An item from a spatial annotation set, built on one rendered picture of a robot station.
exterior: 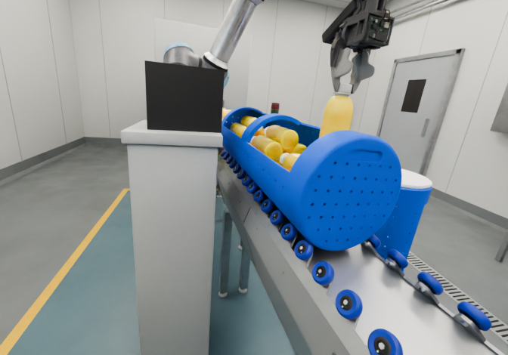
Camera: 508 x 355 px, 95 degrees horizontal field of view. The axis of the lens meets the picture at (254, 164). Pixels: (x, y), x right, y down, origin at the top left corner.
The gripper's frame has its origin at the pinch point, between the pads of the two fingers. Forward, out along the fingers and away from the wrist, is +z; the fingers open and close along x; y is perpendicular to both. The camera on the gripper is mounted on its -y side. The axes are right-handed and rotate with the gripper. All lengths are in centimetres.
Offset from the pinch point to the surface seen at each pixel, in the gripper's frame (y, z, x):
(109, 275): -106, 134, -80
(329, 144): 9.9, 12.1, -8.5
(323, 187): 11.7, 20.9, -9.2
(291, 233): 5.0, 36.0, -10.9
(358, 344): 30, 40, -11
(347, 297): 25.3, 35.6, -10.7
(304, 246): 10.9, 35.7, -10.7
